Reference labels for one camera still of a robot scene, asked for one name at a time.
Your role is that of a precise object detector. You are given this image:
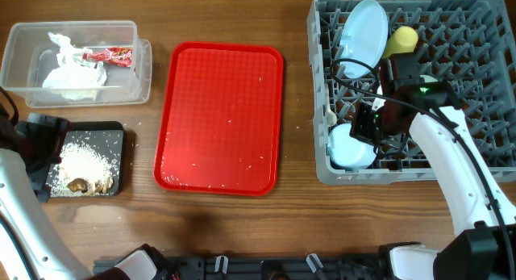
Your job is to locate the red snack wrapper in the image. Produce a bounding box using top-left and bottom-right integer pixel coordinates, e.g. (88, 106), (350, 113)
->
(82, 47), (133, 67)

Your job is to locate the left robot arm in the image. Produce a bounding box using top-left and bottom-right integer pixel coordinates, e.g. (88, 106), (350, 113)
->
(1, 109), (95, 279)

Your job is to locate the red serving tray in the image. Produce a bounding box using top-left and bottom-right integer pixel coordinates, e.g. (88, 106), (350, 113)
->
(153, 42), (284, 197)

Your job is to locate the black rectangular tray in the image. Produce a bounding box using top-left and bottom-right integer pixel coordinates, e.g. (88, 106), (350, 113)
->
(46, 121), (125, 197)

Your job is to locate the white plastic spoon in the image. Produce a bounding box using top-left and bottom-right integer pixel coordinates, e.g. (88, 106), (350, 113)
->
(324, 84), (338, 127)

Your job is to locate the food scraps and rice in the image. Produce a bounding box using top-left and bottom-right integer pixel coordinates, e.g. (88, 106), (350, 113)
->
(48, 143), (120, 198)

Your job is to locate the grey dishwasher rack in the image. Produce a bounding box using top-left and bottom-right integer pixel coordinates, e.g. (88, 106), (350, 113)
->
(306, 0), (515, 185)

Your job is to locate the light blue round plate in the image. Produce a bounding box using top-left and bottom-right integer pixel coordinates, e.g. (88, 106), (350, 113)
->
(339, 0), (389, 68)

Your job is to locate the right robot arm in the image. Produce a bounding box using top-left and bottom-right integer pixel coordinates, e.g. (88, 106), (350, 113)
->
(351, 53), (515, 279)

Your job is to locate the yellow plastic cup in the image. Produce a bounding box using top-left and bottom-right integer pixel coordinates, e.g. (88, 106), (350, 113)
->
(381, 26), (418, 59)

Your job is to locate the clear plastic waste bin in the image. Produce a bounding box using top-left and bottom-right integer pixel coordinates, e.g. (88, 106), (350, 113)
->
(1, 20), (152, 107)

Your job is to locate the green bowl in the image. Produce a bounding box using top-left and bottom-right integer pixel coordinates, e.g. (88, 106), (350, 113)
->
(327, 123), (377, 170)
(420, 74), (438, 83)

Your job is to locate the white napkin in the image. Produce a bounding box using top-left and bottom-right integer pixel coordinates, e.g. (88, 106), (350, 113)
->
(42, 32), (107, 101)

